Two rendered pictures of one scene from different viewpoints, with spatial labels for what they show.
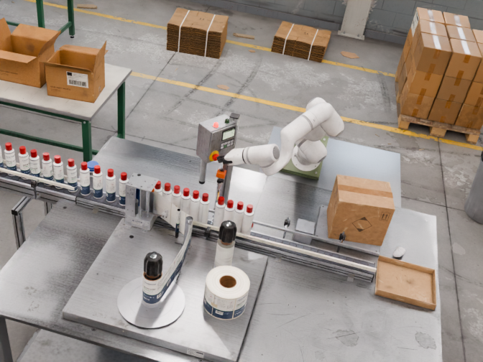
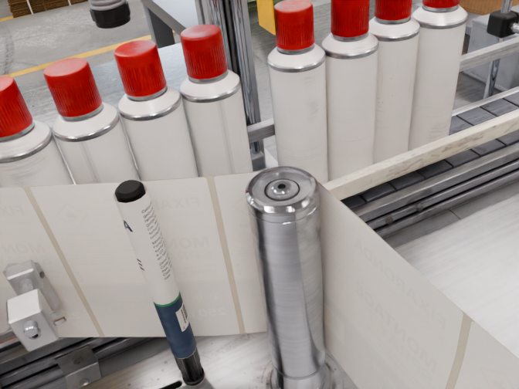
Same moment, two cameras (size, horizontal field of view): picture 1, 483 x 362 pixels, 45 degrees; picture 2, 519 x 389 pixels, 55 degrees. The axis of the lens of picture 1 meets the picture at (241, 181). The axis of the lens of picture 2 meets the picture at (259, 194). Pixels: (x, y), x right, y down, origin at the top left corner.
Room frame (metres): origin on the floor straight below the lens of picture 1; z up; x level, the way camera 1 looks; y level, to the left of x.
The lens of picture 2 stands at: (1.98, 0.33, 1.22)
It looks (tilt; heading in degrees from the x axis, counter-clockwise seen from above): 39 degrees down; 331
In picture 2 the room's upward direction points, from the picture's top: 8 degrees counter-clockwise
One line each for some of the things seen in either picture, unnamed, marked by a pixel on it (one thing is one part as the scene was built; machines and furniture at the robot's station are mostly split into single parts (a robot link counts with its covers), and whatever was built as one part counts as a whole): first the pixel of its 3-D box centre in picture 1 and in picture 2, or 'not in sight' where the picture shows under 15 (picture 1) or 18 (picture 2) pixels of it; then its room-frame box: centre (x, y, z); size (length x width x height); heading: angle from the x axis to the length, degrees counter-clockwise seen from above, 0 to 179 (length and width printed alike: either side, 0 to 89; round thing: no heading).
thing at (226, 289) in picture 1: (226, 292); not in sight; (1.81, -0.01, 0.95); 0.20 x 0.20 x 0.14
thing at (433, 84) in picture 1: (445, 72); not in sight; (5.80, -1.96, 0.45); 1.20 x 0.84 x 0.89; 175
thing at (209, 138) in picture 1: (216, 138); not in sight; (2.42, 0.15, 1.38); 0.17 x 0.10 x 0.19; 137
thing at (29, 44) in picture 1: (26, 53); not in sight; (3.78, 1.70, 0.96); 0.53 x 0.45 x 0.37; 175
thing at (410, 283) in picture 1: (405, 281); not in sight; (2.17, -0.92, 0.85); 0.30 x 0.26 x 0.04; 82
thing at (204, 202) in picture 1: (203, 209); (220, 140); (2.33, 0.17, 0.98); 0.05 x 0.05 x 0.20
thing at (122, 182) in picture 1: (123, 188); not in sight; (2.40, 0.62, 0.98); 0.05 x 0.05 x 0.20
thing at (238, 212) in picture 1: (238, 217); (388, 82); (2.31, -0.01, 0.98); 0.05 x 0.05 x 0.20
